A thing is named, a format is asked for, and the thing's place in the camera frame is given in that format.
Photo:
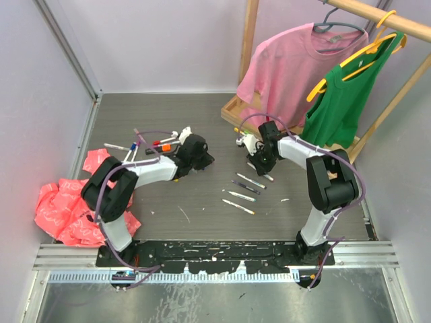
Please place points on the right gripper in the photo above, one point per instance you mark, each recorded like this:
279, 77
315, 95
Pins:
261, 169

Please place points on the orange black highlighter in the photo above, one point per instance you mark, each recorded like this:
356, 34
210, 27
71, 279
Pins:
150, 151

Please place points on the pink cap marker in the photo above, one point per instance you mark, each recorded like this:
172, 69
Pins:
167, 146

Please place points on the cable duct rail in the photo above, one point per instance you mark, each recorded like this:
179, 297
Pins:
126, 278

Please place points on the yellow hanger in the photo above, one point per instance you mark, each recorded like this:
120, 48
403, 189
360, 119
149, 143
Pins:
372, 48

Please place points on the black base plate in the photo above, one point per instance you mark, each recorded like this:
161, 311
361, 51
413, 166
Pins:
216, 257

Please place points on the green tank top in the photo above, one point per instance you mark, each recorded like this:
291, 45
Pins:
335, 115

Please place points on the red cap marker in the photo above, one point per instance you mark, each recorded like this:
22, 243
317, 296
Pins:
163, 141

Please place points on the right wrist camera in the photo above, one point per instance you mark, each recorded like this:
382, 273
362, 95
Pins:
249, 142

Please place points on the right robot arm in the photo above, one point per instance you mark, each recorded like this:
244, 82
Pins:
330, 178

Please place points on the white silver marker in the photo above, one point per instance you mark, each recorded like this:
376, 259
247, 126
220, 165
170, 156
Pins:
117, 147

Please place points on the red crumpled plastic bag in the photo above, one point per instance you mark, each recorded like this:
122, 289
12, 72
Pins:
64, 216

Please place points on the yellow marker pen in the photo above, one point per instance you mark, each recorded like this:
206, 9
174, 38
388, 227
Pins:
238, 206

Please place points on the purple cap white marker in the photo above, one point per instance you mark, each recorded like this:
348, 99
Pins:
135, 151

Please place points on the magenta marker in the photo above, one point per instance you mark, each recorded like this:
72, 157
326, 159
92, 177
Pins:
267, 176

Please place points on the blue cap marker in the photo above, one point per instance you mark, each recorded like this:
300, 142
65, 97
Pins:
131, 150

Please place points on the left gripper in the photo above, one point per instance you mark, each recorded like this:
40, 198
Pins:
206, 161

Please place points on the purple marker pen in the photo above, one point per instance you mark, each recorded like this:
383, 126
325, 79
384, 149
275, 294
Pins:
246, 187

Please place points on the pink t-shirt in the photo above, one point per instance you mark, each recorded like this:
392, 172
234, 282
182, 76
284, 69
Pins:
286, 67

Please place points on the teal marker pen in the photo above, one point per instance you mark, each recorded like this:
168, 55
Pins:
242, 196

